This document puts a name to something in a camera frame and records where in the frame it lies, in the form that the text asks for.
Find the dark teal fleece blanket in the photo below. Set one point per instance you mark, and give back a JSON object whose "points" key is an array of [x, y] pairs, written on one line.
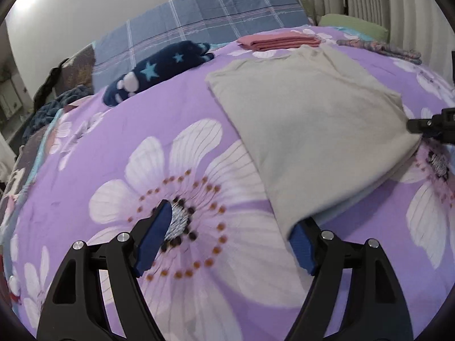
{"points": [[53, 110]]}

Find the folded pink cloth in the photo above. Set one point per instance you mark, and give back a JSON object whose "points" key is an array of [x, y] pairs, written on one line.
{"points": [[277, 41]]}

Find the navy star fleece blanket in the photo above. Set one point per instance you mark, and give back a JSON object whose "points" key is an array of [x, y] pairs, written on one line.
{"points": [[156, 69]]}

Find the dark floral quilt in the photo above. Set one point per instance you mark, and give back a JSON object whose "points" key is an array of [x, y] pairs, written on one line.
{"points": [[76, 69]]}

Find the white shelf unit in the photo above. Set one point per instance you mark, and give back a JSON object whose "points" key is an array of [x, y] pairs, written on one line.
{"points": [[12, 99]]}

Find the white pleated curtain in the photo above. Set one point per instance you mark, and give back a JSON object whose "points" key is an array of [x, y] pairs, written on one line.
{"points": [[391, 7]]}

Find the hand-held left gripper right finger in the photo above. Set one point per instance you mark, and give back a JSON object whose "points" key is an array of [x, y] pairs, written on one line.
{"points": [[302, 250]]}

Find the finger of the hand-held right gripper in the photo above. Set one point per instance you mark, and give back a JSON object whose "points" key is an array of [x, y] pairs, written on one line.
{"points": [[419, 124]]}

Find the black cloth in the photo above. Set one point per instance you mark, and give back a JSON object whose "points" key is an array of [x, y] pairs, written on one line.
{"points": [[49, 81]]}

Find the patterned multicolour cloth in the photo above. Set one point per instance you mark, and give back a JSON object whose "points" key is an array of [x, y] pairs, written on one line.
{"points": [[384, 49]]}

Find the purple floral bedsheet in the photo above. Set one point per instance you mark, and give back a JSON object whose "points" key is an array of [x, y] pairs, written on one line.
{"points": [[142, 142]]}

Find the beige t-shirt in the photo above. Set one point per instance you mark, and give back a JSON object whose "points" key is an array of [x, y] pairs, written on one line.
{"points": [[312, 120]]}

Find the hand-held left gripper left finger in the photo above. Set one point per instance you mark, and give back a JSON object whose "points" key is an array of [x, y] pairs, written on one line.
{"points": [[153, 238]]}

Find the green pillow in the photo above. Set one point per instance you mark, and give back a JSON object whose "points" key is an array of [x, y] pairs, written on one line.
{"points": [[352, 26]]}

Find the blue plaid pillow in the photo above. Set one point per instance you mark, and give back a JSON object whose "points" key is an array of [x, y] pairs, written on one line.
{"points": [[199, 21]]}

